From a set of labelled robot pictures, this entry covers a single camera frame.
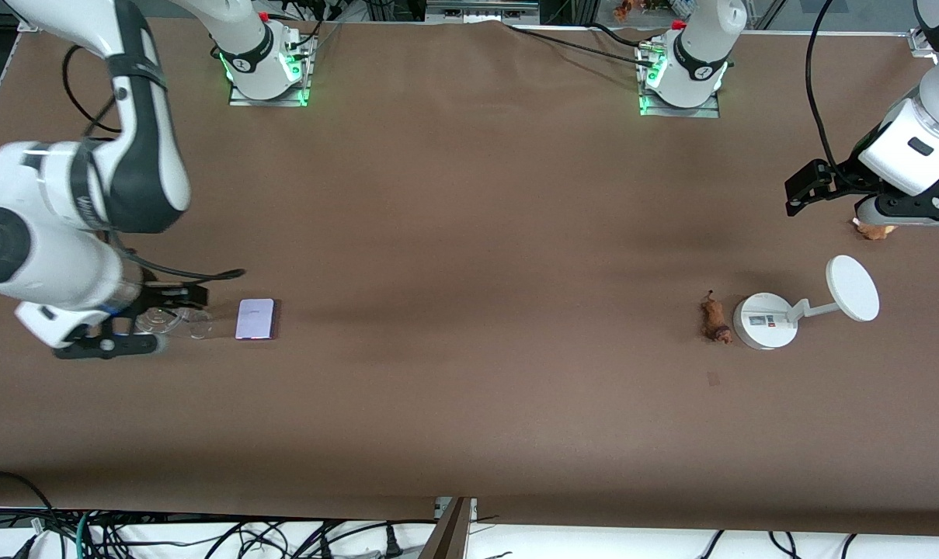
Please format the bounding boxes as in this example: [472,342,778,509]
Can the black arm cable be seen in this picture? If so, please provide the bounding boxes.
[805,0,839,168]
[61,43,246,284]

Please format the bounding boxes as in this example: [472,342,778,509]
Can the short black base cable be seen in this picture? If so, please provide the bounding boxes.
[589,22,652,47]

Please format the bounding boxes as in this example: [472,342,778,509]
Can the black looping floor cable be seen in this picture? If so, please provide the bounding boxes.
[0,470,58,544]

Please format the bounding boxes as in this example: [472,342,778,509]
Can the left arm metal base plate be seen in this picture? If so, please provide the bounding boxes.
[636,43,721,119]

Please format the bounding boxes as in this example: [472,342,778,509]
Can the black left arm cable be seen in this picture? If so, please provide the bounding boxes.
[805,0,839,168]

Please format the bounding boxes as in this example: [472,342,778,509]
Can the white round phone stand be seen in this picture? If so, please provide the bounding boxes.
[732,255,881,352]

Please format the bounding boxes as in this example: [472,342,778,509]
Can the brown paper table cover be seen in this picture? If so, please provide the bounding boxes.
[0,14,939,536]

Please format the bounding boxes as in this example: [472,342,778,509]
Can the brown support beam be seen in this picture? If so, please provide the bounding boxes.
[419,497,471,559]

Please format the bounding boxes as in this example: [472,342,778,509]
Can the grey metal rail device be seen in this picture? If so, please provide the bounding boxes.
[425,0,541,26]

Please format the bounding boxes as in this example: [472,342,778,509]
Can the brown dog figurine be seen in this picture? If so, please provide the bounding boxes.
[700,290,734,345]

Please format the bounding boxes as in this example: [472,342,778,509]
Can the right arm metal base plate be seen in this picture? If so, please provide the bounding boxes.
[228,35,315,108]

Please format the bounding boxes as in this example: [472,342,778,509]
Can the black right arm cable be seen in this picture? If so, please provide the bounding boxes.
[61,43,246,284]

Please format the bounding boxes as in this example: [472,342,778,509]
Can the long black base cable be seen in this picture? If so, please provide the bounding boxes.
[503,22,660,63]

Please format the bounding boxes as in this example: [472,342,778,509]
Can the clear plastic cup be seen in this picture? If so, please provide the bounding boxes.
[133,305,215,340]

